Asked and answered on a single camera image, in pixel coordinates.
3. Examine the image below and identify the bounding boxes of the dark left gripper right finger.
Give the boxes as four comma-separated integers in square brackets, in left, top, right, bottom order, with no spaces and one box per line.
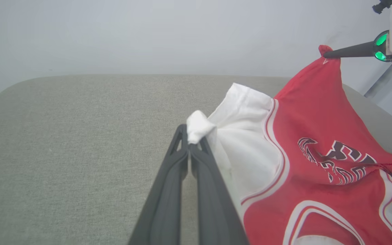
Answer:
[190,135,250,245]

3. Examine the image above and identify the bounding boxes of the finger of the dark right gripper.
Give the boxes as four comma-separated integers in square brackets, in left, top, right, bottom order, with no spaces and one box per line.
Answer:
[323,40,376,59]

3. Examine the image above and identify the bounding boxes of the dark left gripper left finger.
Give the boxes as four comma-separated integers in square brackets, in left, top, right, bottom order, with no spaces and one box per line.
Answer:
[128,124,190,245]

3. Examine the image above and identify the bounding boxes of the red and white jersey garment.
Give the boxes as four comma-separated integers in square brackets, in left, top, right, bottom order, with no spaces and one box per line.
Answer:
[186,44,392,245]

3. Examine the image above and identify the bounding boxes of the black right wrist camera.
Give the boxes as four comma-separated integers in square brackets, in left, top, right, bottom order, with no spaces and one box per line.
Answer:
[372,0,392,15]

